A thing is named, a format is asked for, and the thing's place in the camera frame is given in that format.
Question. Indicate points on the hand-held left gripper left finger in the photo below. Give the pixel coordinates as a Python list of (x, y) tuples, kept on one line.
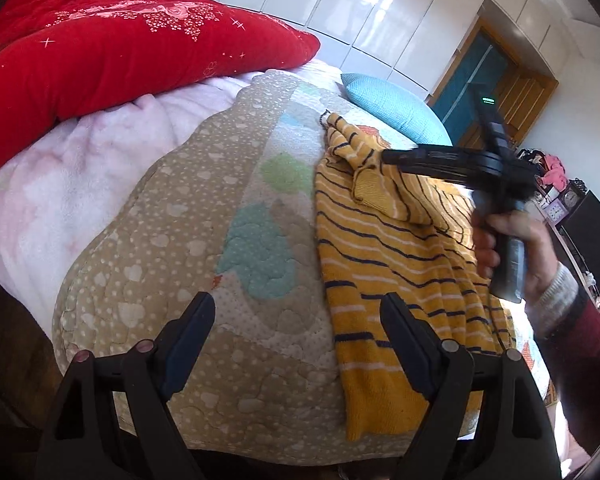
[(184, 344)]

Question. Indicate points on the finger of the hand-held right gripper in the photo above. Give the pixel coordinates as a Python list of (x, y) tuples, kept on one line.
[(427, 161)]

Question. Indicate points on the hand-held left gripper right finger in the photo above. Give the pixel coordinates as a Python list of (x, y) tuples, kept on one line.
[(413, 341)]

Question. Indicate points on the yellow striped knit sweater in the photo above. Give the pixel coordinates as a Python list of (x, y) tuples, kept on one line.
[(405, 270)]

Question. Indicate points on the person's right forearm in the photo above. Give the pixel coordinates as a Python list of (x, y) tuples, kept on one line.
[(572, 340)]

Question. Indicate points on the person's right hand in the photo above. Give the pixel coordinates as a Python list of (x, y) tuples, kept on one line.
[(517, 255)]

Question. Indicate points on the pink toy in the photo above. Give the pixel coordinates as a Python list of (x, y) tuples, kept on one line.
[(554, 171)]

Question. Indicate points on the blue pillow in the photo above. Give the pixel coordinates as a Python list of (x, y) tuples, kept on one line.
[(397, 107)]

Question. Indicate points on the small clock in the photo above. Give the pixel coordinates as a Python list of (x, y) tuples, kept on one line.
[(571, 198)]

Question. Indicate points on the beige quilted heart-print mat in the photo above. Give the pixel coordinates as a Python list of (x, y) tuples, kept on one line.
[(220, 270)]

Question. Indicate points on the wooden door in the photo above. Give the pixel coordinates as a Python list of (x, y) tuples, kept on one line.
[(487, 92)]

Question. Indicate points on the black cabinet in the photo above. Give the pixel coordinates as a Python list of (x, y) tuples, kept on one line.
[(587, 240)]

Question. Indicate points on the white glossy wardrobe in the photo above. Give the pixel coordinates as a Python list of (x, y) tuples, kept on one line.
[(380, 15)]

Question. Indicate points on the pink fleece blanket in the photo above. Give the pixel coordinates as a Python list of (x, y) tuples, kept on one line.
[(95, 160)]

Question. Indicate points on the red embroidered quilt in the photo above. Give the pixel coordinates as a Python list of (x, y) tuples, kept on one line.
[(120, 55)]

